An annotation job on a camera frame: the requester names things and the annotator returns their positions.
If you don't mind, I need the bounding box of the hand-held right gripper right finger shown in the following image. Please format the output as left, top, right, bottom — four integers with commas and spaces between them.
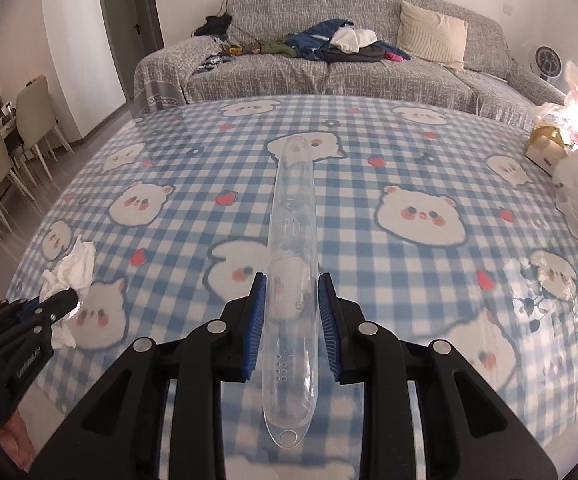
318, 272, 560, 480

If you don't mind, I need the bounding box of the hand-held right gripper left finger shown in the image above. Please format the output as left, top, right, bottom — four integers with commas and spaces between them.
26, 272, 270, 480

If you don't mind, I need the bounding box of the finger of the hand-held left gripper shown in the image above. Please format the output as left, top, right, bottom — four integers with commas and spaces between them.
0, 287, 80, 358
0, 297, 40, 333

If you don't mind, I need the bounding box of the white tissue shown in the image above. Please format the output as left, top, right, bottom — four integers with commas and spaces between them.
43, 234, 97, 351

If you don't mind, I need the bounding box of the clear plastic case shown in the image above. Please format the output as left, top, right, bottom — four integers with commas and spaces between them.
259, 132, 320, 448

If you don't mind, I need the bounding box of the person's left hand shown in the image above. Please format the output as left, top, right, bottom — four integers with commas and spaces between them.
0, 407, 37, 473

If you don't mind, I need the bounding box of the blue checked tablecloth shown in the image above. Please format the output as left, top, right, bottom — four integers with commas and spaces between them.
6, 95, 578, 480

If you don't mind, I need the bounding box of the black white striped cloth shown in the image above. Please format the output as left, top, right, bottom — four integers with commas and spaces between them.
196, 52, 234, 70

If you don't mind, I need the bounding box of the olive garment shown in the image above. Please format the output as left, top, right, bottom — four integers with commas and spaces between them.
259, 39, 297, 57

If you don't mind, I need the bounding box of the grey door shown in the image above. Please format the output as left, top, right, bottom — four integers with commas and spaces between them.
96, 0, 164, 96

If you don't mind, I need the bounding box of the pile of clothes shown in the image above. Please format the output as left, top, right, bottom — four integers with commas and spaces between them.
285, 19, 412, 63

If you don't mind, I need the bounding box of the white garment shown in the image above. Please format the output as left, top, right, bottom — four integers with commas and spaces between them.
330, 26, 380, 53

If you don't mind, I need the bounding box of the black bag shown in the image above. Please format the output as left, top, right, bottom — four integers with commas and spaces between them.
194, 14, 233, 37

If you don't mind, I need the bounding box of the cream pillow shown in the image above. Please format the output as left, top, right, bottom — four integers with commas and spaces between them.
397, 1, 470, 70

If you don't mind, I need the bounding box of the grey covered sofa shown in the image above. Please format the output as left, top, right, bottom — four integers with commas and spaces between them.
134, 0, 567, 131

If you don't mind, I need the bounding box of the white round fan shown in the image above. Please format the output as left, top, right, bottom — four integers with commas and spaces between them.
534, 45, 568, 81

